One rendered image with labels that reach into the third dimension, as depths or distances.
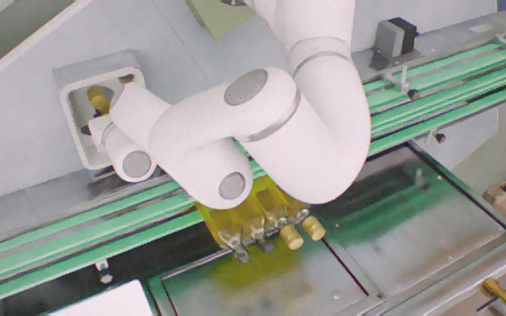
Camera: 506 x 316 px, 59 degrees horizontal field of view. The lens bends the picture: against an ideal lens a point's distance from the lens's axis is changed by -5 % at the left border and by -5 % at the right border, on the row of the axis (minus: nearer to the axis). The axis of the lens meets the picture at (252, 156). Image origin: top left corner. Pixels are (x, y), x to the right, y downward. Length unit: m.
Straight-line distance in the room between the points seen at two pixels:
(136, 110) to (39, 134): 0.46
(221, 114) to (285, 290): 0.70
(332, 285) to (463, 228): 0.43
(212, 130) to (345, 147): 0.15
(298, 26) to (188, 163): 0.23
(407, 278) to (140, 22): 0.86
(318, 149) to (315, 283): 0.66
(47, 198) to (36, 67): 0.31
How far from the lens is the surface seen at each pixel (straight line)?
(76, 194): 1.13
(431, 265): 1.25
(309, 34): 0.61
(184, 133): 0.49
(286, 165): 0.48
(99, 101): 1.03
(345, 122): 0.53
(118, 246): 1.11
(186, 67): 1.13
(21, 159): 1.16
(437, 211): 1.38
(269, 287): 1.11
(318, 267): 1.14
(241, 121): 0.45
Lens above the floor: 1.69
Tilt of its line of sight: 43 degrees down
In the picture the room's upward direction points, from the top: 141 degrees clockwise
